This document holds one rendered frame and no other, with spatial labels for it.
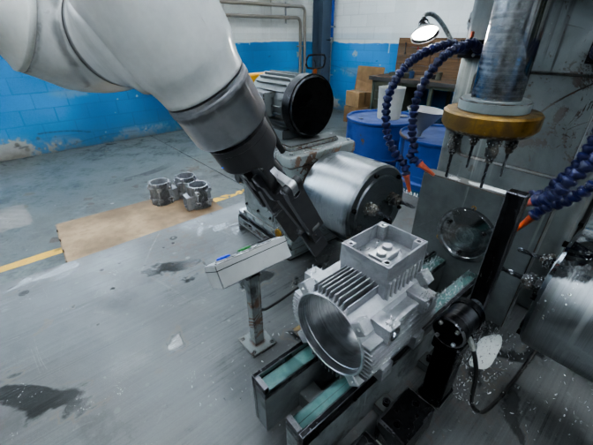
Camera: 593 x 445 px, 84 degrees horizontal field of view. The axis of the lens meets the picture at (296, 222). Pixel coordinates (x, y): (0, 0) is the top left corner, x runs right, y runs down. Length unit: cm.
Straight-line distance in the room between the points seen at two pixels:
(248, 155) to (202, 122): 6
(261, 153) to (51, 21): 22
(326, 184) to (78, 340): 75
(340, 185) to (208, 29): 63
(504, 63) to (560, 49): 22
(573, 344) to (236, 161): 60
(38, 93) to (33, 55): 540
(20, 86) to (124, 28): 551
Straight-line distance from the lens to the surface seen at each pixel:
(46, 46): 42
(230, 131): 34
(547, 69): 96
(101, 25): 32
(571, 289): 69
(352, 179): 87
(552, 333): 72
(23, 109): 583
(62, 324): 110
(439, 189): 95
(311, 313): 67
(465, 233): 95
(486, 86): 75
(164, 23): 30
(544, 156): 98
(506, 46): 74
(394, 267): 55
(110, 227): 297
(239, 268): 67
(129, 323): 101
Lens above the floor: 146
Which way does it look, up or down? 30 degrees down
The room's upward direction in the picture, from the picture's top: straight up
